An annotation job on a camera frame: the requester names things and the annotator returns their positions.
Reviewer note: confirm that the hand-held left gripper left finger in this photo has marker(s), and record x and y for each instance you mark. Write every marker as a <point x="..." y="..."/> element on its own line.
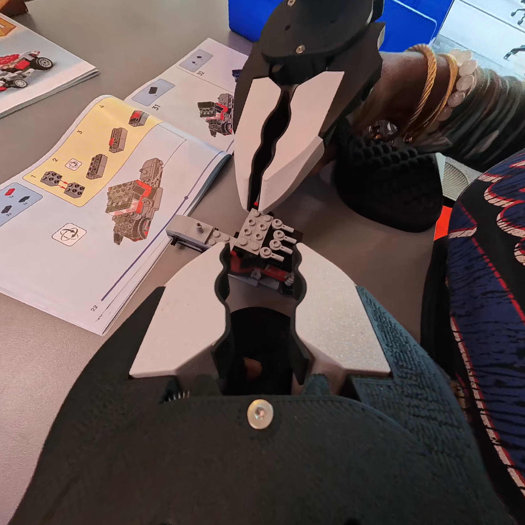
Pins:
<point x="180" y="324"/>

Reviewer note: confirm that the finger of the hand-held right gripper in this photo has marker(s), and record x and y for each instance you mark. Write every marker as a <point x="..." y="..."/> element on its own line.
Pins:
<point x="303" y="135"/>
<point x="250" y="123"/>

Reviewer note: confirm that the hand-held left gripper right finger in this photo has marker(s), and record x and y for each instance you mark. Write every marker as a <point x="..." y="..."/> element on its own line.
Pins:
<point x="344" y="328"/>

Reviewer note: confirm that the grey black toy truck model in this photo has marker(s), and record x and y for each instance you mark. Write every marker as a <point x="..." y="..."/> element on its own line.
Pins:
<point x="256" y="229"/>

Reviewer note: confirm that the grey desk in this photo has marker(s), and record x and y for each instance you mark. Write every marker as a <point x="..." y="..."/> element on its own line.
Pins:
<point x="41" y="369"/>

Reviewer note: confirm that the person's right hand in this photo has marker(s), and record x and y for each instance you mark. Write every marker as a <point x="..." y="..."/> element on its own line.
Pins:
<point x="393" y="90"/>

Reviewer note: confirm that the blue plastic bin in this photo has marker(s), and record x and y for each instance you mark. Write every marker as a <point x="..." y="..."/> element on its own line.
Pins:
<point x="246" y="16"/>

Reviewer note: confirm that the black honeycomb pouch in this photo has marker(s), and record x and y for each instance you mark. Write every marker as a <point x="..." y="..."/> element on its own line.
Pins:
<point x="389" y="184"/>

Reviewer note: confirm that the open instruction booklet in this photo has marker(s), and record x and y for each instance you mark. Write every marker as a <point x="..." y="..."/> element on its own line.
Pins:
<point x="123" y="225"/>

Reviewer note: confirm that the orange traffic cone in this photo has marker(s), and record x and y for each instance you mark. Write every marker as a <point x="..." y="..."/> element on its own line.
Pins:
<point x="442" y="223"/>

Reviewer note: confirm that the person's patterned garment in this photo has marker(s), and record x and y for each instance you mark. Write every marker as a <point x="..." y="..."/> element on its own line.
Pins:
<point x="492" y="287"/>

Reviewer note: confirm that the grey mesh chair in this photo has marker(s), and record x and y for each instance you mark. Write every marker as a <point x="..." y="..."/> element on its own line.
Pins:
<point x="455" y="180"/>

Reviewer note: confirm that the closed instruction booklet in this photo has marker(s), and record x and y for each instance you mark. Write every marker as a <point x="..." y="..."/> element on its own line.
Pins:
<point x="53" y="82"/>

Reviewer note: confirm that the yellow toy set box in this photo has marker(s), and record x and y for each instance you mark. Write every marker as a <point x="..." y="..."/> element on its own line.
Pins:
<point x="12" y="5"/>

